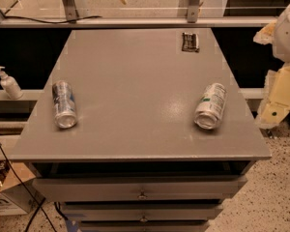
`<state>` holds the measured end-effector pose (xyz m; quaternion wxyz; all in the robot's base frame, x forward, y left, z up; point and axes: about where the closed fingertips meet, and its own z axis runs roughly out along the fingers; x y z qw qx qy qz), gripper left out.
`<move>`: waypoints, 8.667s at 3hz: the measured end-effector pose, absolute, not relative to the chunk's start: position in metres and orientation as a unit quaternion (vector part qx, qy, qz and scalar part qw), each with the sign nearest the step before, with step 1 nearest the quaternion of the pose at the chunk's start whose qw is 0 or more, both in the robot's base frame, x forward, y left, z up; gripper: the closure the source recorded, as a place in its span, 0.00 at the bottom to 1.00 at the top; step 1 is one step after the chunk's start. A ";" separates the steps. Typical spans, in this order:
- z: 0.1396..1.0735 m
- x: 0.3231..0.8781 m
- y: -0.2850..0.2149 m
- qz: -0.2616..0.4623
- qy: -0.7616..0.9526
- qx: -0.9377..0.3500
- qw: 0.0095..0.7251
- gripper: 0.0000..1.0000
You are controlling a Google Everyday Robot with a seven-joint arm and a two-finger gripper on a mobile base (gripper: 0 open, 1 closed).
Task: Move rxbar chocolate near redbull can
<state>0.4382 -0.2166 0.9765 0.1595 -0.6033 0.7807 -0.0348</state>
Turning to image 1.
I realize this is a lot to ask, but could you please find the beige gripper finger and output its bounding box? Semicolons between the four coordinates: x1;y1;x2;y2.
255;63;290;129

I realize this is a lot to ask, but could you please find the dark rxbar chocolate wrapper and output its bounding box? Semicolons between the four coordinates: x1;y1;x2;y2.
182;32;200;52

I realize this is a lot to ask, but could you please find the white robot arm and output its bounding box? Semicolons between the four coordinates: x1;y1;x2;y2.
253;4;290;130

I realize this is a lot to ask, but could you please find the white green soda can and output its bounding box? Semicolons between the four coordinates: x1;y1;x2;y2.
194;83;227;130

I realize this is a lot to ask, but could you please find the silver blue redbull can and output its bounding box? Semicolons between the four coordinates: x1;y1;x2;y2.
52;80;77;129

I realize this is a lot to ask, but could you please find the top grey drawer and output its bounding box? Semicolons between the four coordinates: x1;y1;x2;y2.
33;176;247;202

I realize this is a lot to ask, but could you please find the grey drawer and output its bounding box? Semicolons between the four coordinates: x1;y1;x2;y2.
33;176;247;202
62;202;222;222
79;221;210;232

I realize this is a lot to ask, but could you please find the grey drawer cabinet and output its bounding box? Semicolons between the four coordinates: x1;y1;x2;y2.
9;28;273;232

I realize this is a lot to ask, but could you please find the bottom grey drawer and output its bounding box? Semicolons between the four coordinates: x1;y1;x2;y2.
79;221;210;232

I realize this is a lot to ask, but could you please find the middle grey drawer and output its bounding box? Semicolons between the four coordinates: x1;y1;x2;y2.
62;202;222;222

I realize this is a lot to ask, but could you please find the white pump sanitizer bottle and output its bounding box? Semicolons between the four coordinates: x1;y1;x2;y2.
0;66;23;100

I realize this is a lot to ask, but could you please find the cardboard box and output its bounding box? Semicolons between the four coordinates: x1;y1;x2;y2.
0;162;42;217

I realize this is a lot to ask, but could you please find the right metal bracket leg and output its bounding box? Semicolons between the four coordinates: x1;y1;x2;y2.
187;0;200;23

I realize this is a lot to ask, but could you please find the metal bracket leg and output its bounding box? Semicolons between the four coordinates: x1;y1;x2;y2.
187;0;200;23
62;0;89;23

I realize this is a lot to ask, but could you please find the grey metal rail shelf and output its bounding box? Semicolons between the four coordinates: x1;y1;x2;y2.
0;16;276;29

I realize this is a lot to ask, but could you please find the left metal bracket leg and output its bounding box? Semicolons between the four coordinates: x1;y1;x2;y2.
62;0;89;23

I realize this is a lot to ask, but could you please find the black cable on shelf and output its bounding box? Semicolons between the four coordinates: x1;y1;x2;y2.
3;14;102;25

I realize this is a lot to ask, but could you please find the black floor cable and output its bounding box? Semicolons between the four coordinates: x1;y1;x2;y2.
0;129;59;232

